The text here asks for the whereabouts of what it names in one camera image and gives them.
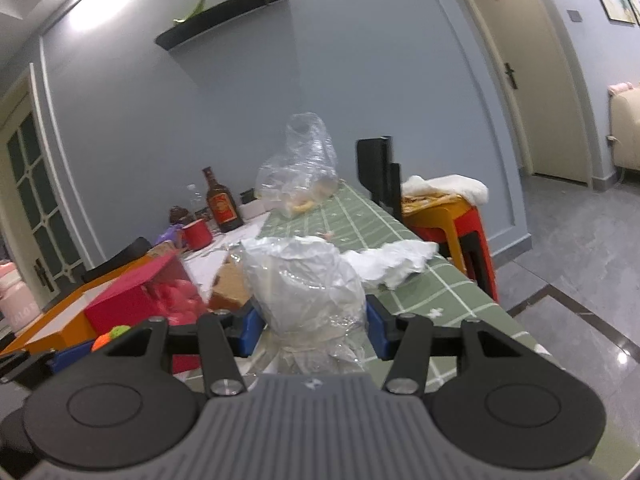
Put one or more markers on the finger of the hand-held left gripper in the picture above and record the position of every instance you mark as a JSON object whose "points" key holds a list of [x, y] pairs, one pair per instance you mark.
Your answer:
{"points": [[72, 357]]}

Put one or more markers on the pink water bottle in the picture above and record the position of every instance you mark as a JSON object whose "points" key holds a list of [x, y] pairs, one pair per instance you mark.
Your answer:
{"points": [[15, 300]]}

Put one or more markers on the brown cardboard piece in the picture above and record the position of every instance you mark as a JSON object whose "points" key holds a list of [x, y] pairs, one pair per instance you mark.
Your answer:
{"points": [[230, 287]]}

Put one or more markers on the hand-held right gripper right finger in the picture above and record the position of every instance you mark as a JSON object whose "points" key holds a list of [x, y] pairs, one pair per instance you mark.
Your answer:
{"points": [[376, 334]]}

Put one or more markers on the orange box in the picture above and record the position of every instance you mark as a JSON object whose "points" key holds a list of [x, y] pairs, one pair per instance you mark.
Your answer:
{"points": [[55, 320]]}

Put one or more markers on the beige door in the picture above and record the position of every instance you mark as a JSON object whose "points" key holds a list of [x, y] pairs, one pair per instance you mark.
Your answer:
{"points": [[530, 85]]}

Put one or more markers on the clear plastic bottle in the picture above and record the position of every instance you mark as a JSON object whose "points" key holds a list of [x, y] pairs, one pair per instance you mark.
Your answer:
{"points": [[196, 202]]}

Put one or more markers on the black wall shelf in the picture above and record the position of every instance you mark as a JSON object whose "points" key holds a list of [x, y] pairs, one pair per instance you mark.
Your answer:
{"points": [[220, 12]]}

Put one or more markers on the glass-paned door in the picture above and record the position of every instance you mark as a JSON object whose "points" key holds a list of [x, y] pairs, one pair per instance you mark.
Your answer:
{"points": [[30, 200]]}

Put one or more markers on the orange and green toy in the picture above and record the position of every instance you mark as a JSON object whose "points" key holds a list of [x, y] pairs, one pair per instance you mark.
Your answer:
{"points": [[112, 337]]}

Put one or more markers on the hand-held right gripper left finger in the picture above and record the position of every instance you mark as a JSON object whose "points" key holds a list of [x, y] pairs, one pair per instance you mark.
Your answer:
{"points": [[251, 334]]}

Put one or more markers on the brown glass bottle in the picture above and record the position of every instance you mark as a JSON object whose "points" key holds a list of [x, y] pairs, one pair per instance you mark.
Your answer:
{"points": [[223, 207]]}

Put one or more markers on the tall clear plastic bag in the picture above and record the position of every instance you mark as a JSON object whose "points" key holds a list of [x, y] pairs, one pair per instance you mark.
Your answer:
{"points": [[305, 160]]}

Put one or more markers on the green plant leaf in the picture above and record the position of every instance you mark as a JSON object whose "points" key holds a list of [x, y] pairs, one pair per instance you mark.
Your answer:
{"points": [[192, 10]]}

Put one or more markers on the dark brown pinecone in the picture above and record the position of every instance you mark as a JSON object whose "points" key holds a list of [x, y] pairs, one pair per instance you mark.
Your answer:
{"points": [[180, 214]]}

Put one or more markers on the orange and red stacked stools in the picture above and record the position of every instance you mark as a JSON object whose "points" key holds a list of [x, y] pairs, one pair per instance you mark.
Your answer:
{"points": [[460, 230]]}

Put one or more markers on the grey wall switch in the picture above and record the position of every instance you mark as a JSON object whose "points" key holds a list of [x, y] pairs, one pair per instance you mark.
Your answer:
{"points": [[575, 15]]}

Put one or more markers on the black chair back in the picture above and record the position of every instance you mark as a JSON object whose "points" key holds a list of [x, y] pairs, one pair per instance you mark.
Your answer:
{"points": [[117, 260]]}

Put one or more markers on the white paper sheet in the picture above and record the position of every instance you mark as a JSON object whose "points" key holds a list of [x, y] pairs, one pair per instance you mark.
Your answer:
{"points": [[220, 255]]}

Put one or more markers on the white cloth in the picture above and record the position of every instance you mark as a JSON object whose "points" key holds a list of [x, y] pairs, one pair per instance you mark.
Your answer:
{"points": [[450, 185]]}

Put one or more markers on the red mug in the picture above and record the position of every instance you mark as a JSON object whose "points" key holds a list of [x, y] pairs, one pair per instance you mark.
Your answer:
{"points": [[196, 236]]}

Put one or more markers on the beige sofa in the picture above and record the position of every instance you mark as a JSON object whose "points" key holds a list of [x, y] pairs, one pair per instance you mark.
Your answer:
{"points": [[625, 130]]}

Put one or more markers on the green checked tablecloth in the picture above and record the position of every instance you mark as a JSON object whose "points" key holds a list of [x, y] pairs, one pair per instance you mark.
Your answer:
{"points": [[450, 300]]}

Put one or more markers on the red box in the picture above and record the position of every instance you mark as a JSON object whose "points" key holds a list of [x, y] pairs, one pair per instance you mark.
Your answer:
{"points": [[135, 295]]}

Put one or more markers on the purple packet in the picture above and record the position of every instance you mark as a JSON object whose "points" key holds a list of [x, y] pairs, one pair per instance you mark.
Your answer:
{"points": [[170, 236]]}

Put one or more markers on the white crumpled tissue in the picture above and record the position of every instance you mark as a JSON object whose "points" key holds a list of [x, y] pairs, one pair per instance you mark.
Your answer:
{"points": [[395, 260]]}

